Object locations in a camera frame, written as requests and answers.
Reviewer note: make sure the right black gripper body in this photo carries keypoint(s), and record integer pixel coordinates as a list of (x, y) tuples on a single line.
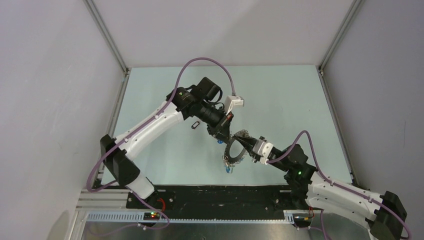
[(254, 156)]

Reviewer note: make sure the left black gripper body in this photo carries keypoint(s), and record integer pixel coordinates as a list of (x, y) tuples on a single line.
[(214, 129)]

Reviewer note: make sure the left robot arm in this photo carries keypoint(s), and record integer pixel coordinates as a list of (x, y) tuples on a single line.
[(182, 103)]

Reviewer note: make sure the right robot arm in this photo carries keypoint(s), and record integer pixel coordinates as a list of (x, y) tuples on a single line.
[(382, 215)]

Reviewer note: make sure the black key tag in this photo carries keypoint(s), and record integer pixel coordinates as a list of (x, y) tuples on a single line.
[(195, 125)]

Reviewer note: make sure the right circuit board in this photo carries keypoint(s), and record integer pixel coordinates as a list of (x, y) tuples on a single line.
[(302, 218)]

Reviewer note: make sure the left circuit board with LEDs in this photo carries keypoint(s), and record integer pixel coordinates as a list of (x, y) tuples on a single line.
[(151, 216)]

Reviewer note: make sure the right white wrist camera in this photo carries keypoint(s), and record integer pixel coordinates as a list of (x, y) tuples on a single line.
[(262, 141)]

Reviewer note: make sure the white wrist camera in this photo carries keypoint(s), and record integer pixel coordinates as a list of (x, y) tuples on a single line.
[(262, 141), (233, 101)]

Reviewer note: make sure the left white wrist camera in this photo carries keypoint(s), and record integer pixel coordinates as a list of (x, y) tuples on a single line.
[(233, 101)]

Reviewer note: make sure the grey cable duct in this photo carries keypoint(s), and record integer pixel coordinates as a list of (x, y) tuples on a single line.
[(137, 217)]

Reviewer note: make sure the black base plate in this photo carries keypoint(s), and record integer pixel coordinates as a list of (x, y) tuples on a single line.
[(263, 202)]

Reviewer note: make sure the right aluminium frame post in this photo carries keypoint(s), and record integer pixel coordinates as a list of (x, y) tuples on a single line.
[(341, 32)]

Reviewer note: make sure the aluminium frame post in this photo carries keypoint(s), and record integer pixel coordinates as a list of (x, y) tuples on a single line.
[(341, 32), (107, 36)]

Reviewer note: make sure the left aluminium frame post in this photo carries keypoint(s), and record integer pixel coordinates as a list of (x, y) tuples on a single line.
[(107, 36)]

